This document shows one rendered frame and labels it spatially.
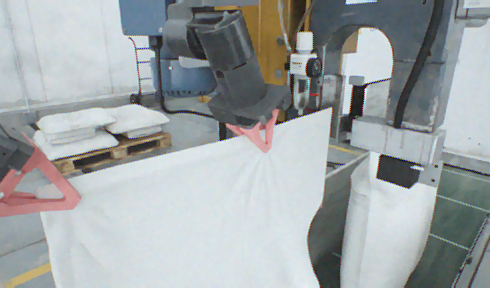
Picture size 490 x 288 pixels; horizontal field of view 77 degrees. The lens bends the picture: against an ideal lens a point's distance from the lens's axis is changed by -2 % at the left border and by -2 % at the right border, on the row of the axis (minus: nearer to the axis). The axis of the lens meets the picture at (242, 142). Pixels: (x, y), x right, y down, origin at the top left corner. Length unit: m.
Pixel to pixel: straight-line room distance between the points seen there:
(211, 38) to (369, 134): 0.36
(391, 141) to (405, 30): 0.18
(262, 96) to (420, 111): 0.28
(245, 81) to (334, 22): 0.29
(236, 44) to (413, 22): 0.31
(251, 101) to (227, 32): 0.09
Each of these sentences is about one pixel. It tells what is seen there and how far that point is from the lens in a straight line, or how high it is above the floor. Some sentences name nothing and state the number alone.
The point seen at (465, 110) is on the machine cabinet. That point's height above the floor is 0.59.
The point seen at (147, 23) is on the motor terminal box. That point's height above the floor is 1.24.
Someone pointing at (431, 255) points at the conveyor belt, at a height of 0.38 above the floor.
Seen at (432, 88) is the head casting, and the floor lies 1.14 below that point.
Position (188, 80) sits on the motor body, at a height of 1.12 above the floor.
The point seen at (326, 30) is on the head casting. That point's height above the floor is 1.22.
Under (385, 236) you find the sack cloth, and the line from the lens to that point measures 1.00.
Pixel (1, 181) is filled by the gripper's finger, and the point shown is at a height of 1.11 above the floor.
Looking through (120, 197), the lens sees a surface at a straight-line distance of 0.36.
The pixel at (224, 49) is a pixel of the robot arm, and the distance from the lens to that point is 0.36.
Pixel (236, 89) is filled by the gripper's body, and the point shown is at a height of 1.15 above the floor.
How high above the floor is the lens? 1.21
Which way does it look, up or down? 19 degrees down
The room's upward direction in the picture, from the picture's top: straight up
